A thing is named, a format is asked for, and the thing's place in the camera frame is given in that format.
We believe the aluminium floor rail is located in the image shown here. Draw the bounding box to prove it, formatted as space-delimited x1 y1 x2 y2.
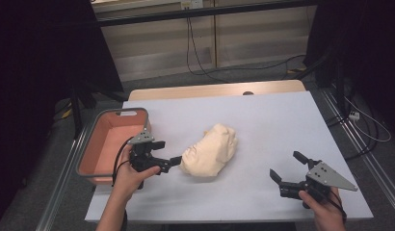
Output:
35 126 92 231
320 88 395 211

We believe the white table mat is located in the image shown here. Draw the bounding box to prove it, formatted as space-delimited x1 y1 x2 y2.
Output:
84 90 375 224

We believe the black curtain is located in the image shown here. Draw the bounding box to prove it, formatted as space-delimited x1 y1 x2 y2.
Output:
303 0 395 136
0 0 124 206

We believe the white floor cable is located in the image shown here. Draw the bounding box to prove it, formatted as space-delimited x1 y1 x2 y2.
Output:
344 95 392 143

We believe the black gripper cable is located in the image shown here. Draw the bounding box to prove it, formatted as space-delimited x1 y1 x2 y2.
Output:
111 143 136 188
327 190 348 225

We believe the person's left hand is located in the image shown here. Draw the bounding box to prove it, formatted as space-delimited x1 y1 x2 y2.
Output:
113 145 162 203

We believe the black hanging wall cable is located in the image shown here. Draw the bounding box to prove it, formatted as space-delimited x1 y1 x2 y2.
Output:
185 8 307 83

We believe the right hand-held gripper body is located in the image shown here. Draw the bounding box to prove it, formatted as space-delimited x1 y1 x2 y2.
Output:
278 161 359 204

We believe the white wall socket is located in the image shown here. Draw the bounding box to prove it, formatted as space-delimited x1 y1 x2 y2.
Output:
180 0 204 10

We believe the black stand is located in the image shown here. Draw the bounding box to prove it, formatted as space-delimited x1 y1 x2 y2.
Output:
69 84 129 141
295 47 351 124

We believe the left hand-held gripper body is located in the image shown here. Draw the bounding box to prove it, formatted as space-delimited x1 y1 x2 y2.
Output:
126 128 172 191

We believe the black floor cable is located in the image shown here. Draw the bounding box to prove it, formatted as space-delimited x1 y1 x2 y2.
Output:
325 102 382 162

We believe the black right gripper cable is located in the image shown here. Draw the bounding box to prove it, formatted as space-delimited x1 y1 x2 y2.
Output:
327 190 348 225

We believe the black horizontal bar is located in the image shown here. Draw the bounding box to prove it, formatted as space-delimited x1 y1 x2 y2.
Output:
96 0 319 28

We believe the pink basket with grey rim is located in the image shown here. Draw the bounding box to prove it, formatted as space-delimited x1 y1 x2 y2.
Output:
75 107 152 187

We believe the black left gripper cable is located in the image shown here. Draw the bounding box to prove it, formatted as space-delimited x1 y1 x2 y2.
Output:
111 143 136 188

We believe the person's right hand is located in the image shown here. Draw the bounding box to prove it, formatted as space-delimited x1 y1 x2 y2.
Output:
298 186 348 231

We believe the cream cloth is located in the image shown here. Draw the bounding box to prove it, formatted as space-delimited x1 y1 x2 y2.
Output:
179 123 239 178

